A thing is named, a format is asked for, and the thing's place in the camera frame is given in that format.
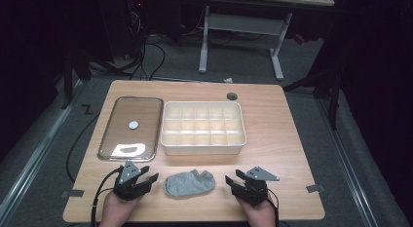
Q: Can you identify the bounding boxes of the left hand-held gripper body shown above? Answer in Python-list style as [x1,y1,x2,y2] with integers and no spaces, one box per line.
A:
[112,160,154,202]

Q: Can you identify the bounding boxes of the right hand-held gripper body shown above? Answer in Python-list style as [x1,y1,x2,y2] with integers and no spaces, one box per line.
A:
[232,166,281,207]

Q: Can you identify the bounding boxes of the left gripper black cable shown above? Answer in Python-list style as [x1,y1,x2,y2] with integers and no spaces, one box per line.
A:
[91,167,124,227]

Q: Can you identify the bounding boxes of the black metal stand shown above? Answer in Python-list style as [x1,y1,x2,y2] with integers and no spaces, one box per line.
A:
[61,48,93,110]
[283,57,345,131]

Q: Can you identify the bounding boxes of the person's right hand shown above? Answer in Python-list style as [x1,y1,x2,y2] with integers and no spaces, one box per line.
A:
[238,196,277,227]

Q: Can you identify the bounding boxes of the white divided storage box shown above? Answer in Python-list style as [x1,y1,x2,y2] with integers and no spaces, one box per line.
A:
[160,100,247,156]

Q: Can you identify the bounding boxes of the bundle of black cables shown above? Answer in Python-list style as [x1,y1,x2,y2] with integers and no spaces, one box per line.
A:
[128,9,167,81]

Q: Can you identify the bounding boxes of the white-legged background desk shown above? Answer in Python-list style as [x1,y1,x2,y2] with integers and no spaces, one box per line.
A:
[198,0,335,82]

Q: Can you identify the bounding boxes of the clear plastic box lid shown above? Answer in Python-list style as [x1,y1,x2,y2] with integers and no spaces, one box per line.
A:
[96,95,165,163]

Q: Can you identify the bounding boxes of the black floor cable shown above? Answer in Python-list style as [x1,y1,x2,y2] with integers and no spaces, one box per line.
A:
[65,113,101,184]

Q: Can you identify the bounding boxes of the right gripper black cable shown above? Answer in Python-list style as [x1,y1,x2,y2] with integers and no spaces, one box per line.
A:
[267,187,281,227]

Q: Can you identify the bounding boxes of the grey ankle sock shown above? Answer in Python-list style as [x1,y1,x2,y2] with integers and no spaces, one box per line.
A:
[163,169,216,198]

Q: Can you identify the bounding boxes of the metal floor rail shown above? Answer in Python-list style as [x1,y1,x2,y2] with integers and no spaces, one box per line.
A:
[0,80,86,221]
[316,96,379,227]

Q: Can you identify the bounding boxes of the grey tape piece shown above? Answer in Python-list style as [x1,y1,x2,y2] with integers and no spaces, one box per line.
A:
[306,183,325,194]
[61,189,85,200]

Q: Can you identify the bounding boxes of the person's left hand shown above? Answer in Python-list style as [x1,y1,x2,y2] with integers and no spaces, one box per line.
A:
[99,191,142,227]

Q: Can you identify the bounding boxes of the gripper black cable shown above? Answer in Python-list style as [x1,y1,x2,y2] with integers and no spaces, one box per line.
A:
[91,167,124,227]
[267,187,281,227]

